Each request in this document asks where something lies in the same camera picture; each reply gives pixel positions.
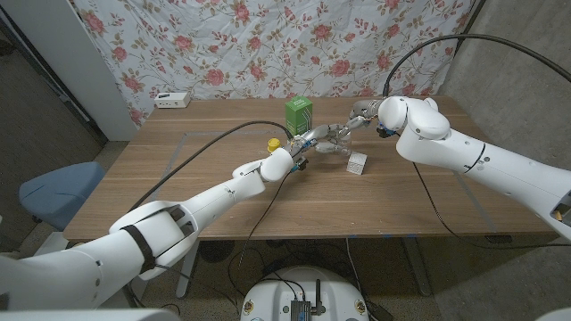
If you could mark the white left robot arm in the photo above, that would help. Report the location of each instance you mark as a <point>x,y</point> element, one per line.
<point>214,200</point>

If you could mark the blue padded stool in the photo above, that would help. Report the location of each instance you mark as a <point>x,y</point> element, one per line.
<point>58,191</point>

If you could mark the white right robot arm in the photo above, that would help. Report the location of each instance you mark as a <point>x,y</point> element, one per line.
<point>455,147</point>

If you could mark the clear white-capped medicine bottle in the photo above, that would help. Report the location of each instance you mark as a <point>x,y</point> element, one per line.
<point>345,149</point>

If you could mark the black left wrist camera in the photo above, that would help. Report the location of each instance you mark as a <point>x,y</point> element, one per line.
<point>301,164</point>

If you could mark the grey computer module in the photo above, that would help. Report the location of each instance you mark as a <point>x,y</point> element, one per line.
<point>300,310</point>

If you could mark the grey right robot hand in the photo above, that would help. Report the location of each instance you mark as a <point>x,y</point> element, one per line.
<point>363,109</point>

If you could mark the white robot torso shell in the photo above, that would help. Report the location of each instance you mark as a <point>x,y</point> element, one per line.
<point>89,316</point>

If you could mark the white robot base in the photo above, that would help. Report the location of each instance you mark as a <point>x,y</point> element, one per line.
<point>276,294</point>

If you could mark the floral backdrop cloth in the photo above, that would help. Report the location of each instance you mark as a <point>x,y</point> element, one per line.
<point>267,44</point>

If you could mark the green straw box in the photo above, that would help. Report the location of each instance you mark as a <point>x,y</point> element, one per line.
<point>299,116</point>

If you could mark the white door panel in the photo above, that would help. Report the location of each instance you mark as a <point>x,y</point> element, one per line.
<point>67,53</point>

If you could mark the black stand pole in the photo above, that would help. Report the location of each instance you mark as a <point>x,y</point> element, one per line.
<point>468,22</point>

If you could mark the black power brick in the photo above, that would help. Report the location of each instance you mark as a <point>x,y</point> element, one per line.
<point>379,312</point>

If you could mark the dark round floor fan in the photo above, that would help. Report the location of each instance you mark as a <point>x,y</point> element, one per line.
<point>217,250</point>

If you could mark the white perforated cube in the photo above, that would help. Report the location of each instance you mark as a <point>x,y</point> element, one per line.
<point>357,164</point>

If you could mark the white power adapter box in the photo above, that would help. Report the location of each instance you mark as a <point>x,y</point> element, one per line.
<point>171,100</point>

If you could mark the white table leg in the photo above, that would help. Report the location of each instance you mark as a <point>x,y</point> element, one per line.
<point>185,285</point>
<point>417,272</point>

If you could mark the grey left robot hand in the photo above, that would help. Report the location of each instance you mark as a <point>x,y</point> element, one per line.
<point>316,133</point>

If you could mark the black antenna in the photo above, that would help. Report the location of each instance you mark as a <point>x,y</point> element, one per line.
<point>318,296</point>

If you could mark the small yellow cap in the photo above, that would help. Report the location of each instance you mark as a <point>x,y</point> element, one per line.
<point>273,145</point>

